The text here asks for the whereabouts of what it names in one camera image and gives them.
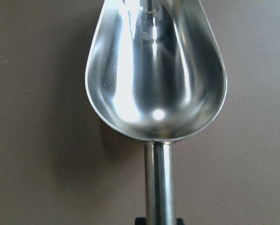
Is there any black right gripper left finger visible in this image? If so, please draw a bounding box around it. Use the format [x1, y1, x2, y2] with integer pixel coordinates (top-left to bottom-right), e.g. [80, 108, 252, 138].
[134, 217, 147, 225]

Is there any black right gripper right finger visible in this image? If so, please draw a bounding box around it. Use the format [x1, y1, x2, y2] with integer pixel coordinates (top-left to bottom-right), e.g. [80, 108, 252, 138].
[176, 218, 184, 225]

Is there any stainless steel ice scoop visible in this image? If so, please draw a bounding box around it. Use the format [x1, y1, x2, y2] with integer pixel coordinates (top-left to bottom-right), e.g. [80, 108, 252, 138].
[85, 0, 227, 225]

